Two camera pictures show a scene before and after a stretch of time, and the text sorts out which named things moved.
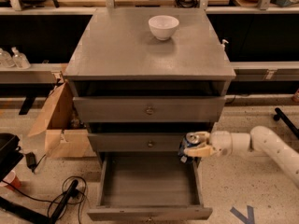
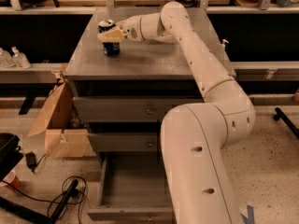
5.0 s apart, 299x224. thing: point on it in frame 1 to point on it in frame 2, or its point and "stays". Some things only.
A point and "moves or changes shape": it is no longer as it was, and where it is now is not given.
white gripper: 220,143 to 133,28
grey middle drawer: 135,142 stays
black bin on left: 10,155 stays
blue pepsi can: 189,139 moves or changes shape
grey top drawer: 149,109 stays
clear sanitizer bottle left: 6,59 stays
